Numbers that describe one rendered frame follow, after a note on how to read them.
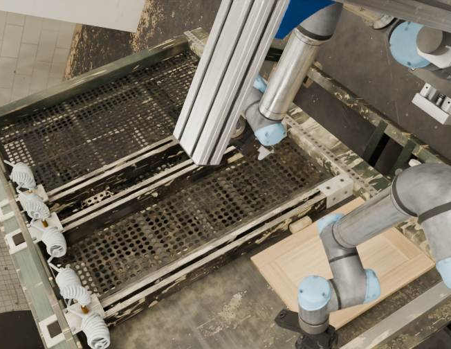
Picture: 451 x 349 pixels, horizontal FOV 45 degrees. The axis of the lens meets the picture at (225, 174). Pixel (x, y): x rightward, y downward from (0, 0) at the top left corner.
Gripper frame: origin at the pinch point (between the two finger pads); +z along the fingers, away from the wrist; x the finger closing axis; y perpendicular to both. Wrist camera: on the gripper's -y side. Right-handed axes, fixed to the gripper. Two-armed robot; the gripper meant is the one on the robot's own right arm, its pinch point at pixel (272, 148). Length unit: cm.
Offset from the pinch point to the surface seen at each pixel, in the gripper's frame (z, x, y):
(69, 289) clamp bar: -29, 4, 71
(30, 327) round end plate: 15, -39, 129
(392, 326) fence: 26, 59, 13
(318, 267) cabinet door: 26.6, 28.8, 18.3
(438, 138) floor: 119, -21, -56
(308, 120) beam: 47, -33, -16
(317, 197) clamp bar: 30.9, 6.8, 2.5
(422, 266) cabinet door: 41, 48, -6
